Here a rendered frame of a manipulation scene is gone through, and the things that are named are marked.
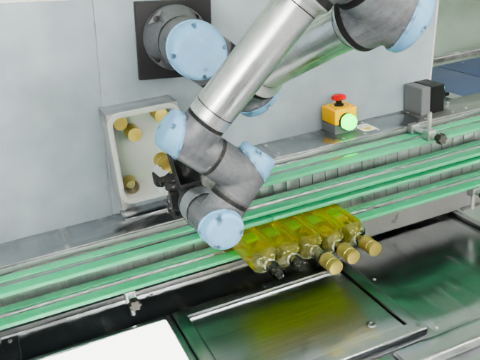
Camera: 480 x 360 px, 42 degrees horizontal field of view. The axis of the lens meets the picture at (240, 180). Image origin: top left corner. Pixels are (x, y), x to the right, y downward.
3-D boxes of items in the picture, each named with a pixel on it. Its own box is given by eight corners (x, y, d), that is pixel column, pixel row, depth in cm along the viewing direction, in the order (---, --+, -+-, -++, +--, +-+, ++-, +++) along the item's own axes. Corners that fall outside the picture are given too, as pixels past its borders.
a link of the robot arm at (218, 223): (256, 221, 112) (231, 260, 112) (233, 200, 121) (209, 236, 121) (223, 202, 108) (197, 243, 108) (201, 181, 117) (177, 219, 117)
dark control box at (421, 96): (403, 109, 182) (421, 116, 175) (403, 83, 179) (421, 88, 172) (425, 104, 185) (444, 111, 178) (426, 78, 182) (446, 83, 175)
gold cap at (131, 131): (121, 125, 148) (126, 129, 144) (136, 121, 149) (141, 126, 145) (124, 138, 149) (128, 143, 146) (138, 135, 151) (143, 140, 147)
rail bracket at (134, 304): (117, 300, 151) (131, 329, 139) (112, 276, 148) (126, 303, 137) (133, 296, 152) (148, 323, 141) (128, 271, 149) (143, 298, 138)
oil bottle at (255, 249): (223, 240, 157) (259, 278, 138) (221, 220, 155) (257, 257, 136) (243, 234, 159) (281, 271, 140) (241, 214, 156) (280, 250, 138)
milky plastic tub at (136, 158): (113, 194, 155) (122, 206, 147) (98, 107, 146) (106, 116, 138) (180, 178, 160) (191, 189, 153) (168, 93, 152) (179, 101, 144)
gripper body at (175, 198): (165, 209, 134) (183, 231, 124) (158, 173, 131) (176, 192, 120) (198, 199, 137) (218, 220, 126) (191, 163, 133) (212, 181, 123)
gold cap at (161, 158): (151, 154, 141) (157, 159, 137) (166, 150, 142) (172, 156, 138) (154, 168, 142) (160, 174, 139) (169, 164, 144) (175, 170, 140)
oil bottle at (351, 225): (304, 217, 165) (348, 251, 146) (303, 198, 162) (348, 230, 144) (323, 212, 166) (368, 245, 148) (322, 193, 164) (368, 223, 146)
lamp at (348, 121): (339, 130, 167) (345, 133, 164) (338, 114, 165) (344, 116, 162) (353, 126, 168) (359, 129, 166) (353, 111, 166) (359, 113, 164)
